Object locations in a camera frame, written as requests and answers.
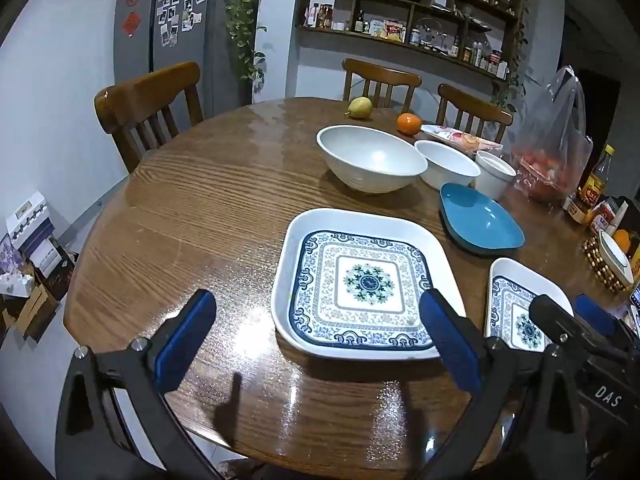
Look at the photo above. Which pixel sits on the white straight-sided cup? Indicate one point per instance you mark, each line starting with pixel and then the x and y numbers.
pixel 492 175

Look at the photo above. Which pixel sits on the large white bowl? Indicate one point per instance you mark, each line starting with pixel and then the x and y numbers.
pixel 370 157

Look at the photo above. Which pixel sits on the yellow food packets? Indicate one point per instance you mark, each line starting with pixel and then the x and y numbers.
pixel 390 30

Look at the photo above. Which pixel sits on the yellow-capped oil bottle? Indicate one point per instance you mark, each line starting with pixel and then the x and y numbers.
pixel 595 185

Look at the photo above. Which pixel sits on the square red fridge sticker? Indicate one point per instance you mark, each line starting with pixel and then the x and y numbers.
pixel 132 24

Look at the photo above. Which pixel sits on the small orange fruit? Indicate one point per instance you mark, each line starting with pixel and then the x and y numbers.
pixel 622 241

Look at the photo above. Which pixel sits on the grey refrigerator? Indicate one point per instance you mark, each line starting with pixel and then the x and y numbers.
pixel 210 60

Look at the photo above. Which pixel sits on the large patterned square plate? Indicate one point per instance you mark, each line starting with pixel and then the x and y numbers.
pixel 360 285

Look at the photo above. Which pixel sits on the wooden chair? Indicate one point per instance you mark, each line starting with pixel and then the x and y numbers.
pixel 475 107
pixel 380 80
pixel 145 105

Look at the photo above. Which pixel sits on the row of small bottles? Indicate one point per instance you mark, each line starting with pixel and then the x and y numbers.
pixel 480 57

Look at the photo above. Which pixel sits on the wooden wall shelf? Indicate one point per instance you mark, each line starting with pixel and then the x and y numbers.
pixel 400 5

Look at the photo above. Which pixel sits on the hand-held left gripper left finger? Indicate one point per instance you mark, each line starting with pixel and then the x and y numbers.
pixel 186 332

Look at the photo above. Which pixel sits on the white bowl dark rim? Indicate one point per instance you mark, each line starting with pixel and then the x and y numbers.
pixel 615 260

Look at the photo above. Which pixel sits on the medium white ribbed bowl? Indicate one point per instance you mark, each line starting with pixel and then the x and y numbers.
pixel 442 162

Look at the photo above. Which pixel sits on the green pear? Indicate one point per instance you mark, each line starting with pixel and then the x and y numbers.
pixel 360 107

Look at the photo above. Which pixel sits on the blue plate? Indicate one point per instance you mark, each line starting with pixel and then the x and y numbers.
pixel 477 217

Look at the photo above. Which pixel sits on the pile of cardboard boxes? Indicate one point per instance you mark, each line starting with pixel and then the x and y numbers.
pixel 40 285

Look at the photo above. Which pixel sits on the cluster of fridge photos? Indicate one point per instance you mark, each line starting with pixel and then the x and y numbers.
pixel 177 5

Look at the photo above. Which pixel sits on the clear plastic bag red contents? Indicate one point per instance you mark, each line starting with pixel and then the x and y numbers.
pixel 552 160

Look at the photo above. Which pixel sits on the red label jar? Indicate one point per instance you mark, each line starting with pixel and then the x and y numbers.
pixel 605 215

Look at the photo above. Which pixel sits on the white box with dark dots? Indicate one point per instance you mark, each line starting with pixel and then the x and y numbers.
pixel 30 222

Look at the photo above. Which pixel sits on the white snack packet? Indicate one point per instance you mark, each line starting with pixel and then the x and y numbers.
pixel 460 137

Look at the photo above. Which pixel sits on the glass pot lid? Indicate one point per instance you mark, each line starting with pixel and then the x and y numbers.
pixel 430 34

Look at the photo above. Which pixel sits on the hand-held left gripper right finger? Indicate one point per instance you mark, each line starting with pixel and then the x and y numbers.
pixel 450 340

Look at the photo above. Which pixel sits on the wooden bead trivet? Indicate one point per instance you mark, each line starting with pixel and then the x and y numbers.
pixel 597 262

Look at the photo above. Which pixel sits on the small patterned square plate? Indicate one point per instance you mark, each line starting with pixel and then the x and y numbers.
pixel 510 300

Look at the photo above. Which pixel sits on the green plant beside shelf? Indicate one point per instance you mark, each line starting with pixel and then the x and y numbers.
pixel 515 60

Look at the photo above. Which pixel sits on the hanging green vine plant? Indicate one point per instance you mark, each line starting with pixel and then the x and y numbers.
pixel 245 20

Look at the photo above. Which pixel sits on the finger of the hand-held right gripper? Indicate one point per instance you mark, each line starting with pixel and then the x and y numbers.
pixel 595 312
pixel 552 312

